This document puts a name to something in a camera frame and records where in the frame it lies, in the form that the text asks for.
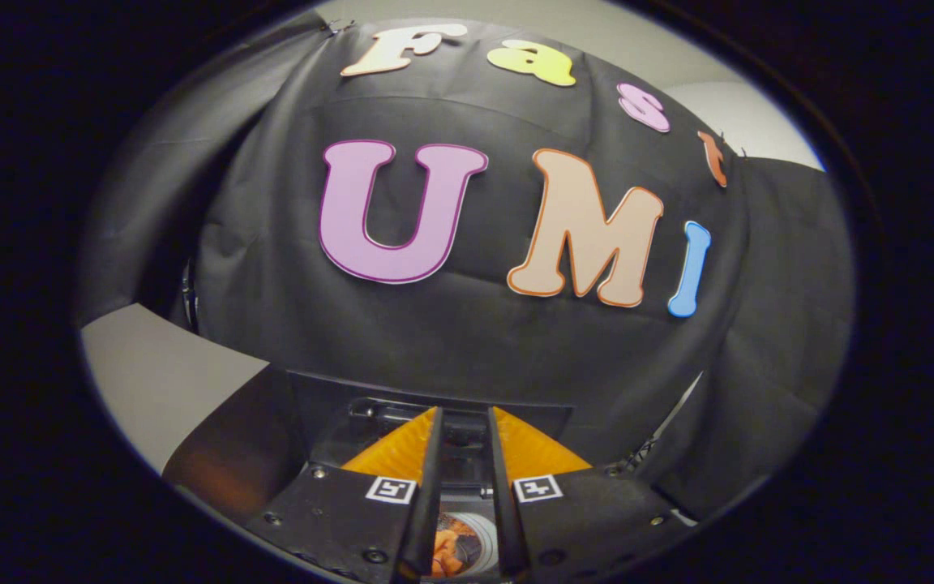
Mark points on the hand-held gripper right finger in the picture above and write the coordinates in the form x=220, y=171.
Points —
x=501, y=487

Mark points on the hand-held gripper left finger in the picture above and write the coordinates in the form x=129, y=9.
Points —
x=430, y=487

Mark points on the orange cloth garment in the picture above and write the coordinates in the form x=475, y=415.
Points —
x=447, y=551

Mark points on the transparent washing machine lid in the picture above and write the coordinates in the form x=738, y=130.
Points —
x=329, y=422

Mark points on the black backdrop cloth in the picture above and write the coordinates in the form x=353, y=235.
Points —
x=467, y=341

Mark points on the dark grey cabinet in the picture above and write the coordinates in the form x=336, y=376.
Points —
x=159, y=381

